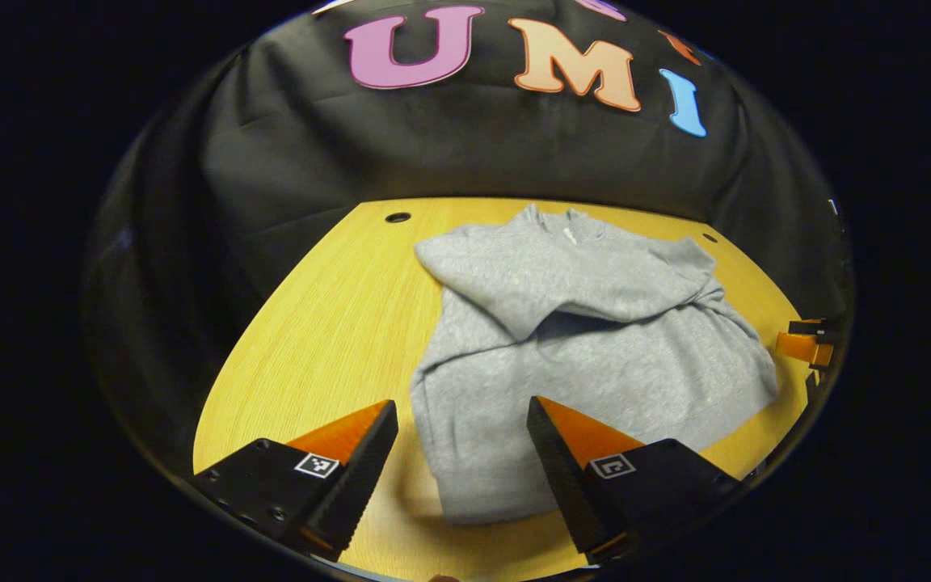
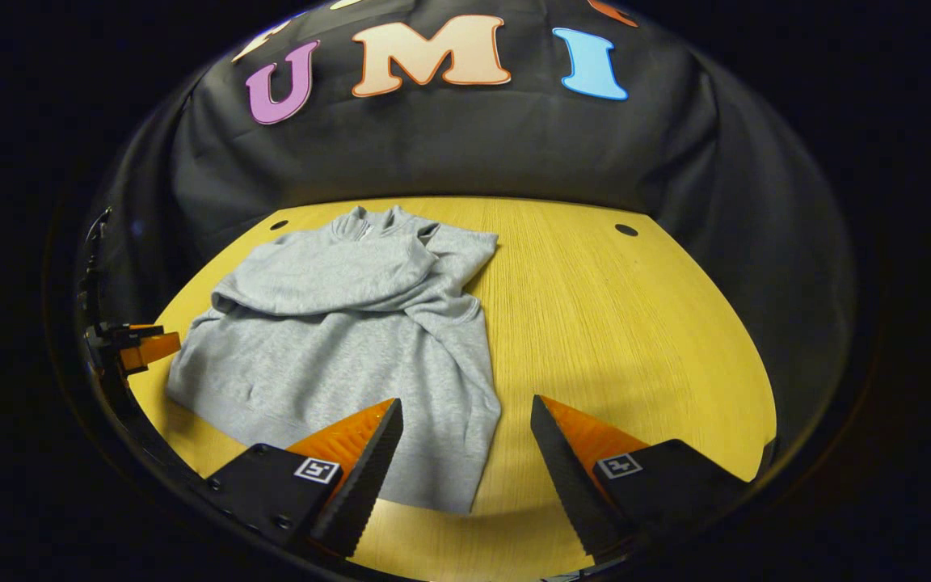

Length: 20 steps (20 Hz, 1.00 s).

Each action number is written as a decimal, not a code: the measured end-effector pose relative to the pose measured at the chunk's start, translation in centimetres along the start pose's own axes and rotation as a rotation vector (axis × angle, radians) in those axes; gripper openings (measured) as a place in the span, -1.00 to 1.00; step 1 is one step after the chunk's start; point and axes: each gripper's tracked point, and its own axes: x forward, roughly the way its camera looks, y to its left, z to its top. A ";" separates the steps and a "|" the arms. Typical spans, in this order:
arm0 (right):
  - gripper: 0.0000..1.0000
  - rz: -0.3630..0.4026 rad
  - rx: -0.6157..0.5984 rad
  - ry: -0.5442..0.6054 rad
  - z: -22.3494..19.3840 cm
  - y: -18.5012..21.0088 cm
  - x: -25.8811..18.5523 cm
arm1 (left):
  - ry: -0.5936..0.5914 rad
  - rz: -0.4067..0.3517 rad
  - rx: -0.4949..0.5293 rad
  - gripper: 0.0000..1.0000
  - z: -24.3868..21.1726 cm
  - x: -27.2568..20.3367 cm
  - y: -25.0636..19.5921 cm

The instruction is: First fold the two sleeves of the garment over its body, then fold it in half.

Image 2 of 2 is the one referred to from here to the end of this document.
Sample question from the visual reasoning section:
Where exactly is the grey zip-neck sweatshirt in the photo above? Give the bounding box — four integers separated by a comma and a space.
166, 205, 503, 517

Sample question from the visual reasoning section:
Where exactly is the black backdrop cloth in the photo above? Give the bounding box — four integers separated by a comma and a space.
82, 0, 859, 458

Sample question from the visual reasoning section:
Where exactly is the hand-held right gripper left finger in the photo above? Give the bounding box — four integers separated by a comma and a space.
205, 398, 405, 559

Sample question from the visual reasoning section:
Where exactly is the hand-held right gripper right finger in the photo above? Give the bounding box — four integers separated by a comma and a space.
529, 394, 757, 560

